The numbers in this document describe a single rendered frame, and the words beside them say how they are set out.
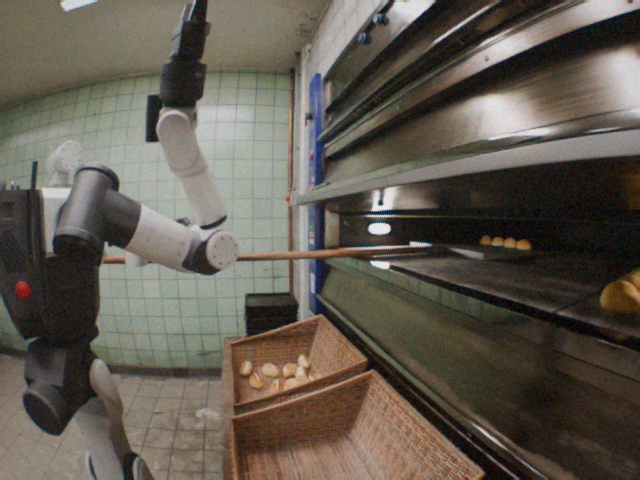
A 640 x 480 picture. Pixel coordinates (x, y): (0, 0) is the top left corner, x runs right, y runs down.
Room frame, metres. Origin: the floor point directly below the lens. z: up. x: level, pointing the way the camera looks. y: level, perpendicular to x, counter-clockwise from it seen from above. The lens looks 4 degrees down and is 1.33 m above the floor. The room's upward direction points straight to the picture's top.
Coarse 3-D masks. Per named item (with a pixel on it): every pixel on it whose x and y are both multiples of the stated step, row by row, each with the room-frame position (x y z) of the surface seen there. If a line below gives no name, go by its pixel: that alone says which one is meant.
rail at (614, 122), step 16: (624, 112) 0.14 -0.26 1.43; (544, 128) 0.24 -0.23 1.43; (560, 128) 0.22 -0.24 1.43; (576, 128) 0.20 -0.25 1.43; (592, 128) 0.18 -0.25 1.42; (608, 128) 0.16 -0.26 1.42; (624, 128) 0.14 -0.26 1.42; (480, 144) 0.34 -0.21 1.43; (496, 144) 0.31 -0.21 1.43; (512, 144) 0.29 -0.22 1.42; (528, 144) 0.27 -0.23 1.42; (416, 160) 0.49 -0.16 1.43; (432, 160) 0.45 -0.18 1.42; (448, 160) 0.41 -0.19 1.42; (368, 176) 0.68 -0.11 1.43; (384, 176) 0.61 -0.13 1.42; (320, 192) 1.06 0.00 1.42
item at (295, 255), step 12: (264, 252) 1.08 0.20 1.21; (276, 252) 1.09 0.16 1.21; (288, 252) 1.10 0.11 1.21; (300, 252) 1.11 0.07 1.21; (312, 252) 1.12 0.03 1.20; (324, 252) 1.13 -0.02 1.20; (336, 252) 1.14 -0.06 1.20; (348, 252) 1.15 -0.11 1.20; (360, 252) 1.16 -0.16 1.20; (372, 252) 1.18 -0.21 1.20; (384, 252) 1.19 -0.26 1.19; (396, 252) 1.21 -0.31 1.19; (408, 252) 1.22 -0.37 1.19; (420, 252) 1.24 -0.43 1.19
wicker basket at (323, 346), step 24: (264, 336) 1.37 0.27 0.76; (288, 336) 1.41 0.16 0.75; (336, 336) 1.22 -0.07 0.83; (240, 360) 1.34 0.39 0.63; (264, 360) 1.37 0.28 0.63; (288, 360) 1.41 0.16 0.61; (312, 360) 1.39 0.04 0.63; (336, 360) 1.15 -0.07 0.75; (360, 360) 0.99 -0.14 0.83; (264, 384) 1.20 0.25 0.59; (312, 384) 0.89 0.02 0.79; (240, 408) 0.82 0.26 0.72; (336, 408) 0.91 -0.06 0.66
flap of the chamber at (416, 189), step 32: (480, 160) 0.34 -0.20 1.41; (512, 160) 0.29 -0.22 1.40; (544, 160) 0.24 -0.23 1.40; (576, 160) 0.20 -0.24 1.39; (608, 160) 0.17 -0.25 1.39; (352, 192) 0.76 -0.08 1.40; (384, 192) 0.65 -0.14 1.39; (416, 192) 0.57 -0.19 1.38; (448, 192) 0.50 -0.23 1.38; (480, 192) 0.44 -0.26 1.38; (512, 192) 0.38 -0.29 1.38; (544, 192) 0.33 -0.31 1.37; (576, 192) 0.28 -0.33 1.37; (608, 192) 0.23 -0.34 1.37
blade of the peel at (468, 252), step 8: (448, 248) 1.23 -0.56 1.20; (456, 248) 1.42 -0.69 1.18; (464, 248) 1.42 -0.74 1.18; (472, 248) 1.41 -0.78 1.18; (480, 248) 1.40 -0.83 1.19; (488, 248) 1.39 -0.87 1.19; (464, 256) 1.13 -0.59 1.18; (472, 256) 1.08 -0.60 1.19; (480, 256) 1.03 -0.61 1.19; (488, 256) 1.03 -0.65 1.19; (496, 256) 1.04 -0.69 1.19; (504, 256) 1.05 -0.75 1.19; (512, 256) 1.07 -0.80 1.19
